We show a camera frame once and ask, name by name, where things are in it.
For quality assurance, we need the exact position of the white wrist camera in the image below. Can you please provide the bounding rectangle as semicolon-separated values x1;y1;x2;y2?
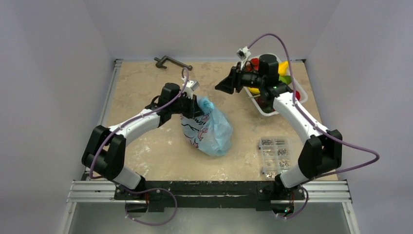
236;46;251;69
183;80;199;99

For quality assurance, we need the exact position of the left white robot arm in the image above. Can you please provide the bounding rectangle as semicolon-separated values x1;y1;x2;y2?
81;80;203;199

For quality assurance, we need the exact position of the aluminium frame rail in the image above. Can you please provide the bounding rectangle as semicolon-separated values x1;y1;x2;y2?
66;180;360;234

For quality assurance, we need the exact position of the green fake mango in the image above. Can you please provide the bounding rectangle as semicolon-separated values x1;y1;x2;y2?
279;75;292;85

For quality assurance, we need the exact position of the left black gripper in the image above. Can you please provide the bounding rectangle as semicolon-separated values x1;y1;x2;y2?
170;93;204;119

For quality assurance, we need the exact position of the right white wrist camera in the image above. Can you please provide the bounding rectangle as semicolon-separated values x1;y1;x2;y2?
236;46;251;69

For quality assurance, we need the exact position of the yellow fake banana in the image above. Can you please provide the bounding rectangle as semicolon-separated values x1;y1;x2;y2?
247;87;260;96

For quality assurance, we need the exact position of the light blue plastic bag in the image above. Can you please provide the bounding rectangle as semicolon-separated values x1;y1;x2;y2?
181;97;233;156

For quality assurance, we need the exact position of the red fake grape bunch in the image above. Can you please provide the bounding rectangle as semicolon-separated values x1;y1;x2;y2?
244;58;259;72

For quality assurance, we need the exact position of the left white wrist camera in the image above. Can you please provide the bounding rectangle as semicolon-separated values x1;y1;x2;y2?
183;80;199;99

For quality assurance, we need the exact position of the white plastic fruit tray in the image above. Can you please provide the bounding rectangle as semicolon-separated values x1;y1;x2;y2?
244;53;308;117

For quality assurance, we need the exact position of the yellow fake pear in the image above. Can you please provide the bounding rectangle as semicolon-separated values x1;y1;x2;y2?
278;61;289;76

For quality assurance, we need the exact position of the dark metal crank handle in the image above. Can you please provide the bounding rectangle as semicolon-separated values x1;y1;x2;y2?
154;56;193;71

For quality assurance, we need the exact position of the clear screw organizer box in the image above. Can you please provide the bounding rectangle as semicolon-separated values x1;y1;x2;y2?
258;136;292;180

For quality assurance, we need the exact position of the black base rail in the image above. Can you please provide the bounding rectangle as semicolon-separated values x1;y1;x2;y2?
114;181;305;214

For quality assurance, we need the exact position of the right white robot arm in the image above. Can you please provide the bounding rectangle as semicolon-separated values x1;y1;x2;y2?
215;54;342;198

